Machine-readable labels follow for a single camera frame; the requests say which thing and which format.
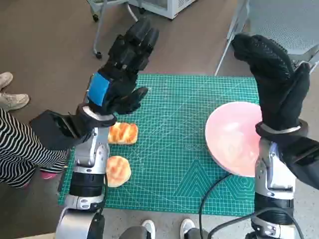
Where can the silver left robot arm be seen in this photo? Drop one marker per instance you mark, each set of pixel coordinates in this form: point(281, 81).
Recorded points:
point(87, 152)

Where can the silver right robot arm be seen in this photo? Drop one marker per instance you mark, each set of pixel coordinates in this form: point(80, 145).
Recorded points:
point(271, 171)

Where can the person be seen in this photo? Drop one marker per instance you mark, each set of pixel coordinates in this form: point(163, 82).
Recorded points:
point(20, 149)

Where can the person's white shoe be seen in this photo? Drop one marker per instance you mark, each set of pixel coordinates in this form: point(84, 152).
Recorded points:
point(12, 102)
point(5, 79)

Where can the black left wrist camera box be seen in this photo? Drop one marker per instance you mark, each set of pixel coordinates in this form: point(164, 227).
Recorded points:
point(54, 129)

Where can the round toy bread bun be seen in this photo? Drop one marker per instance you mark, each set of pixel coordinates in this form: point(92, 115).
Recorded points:
point(118, 171)

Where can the dark grey leg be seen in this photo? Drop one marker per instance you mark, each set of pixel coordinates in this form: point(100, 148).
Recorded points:
point(197, 234)
point(133, 232)

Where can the pink bowl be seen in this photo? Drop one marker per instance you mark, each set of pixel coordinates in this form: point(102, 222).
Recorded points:
point(229, 139)

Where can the green cutting mat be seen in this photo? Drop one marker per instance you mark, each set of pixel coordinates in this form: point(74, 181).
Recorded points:
point(169, 149)

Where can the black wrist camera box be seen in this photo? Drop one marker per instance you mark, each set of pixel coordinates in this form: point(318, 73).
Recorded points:
point(304, 159)
point(54, 129)

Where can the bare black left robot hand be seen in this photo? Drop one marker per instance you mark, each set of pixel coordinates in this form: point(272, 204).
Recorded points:
point(122, 62)

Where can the grey mesh chair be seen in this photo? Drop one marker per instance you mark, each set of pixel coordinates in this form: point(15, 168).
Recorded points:
point(279, 25)

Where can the oblong toy bread loaf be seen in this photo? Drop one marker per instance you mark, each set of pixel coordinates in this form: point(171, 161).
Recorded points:
point(124, 133)

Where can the white foot tip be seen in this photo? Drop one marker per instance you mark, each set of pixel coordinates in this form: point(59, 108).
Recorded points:
point(187, 226)
point(148, 227)

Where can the white appliance with vent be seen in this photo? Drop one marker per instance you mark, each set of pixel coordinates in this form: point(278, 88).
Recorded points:
point(172, 7)

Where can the person's pink shoe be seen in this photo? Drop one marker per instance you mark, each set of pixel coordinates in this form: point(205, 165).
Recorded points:
point(48, 175)

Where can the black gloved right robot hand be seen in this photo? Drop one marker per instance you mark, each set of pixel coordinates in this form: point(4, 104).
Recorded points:
point(274, 82)

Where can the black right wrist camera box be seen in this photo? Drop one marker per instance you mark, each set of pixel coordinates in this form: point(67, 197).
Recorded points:
point(304, 159)

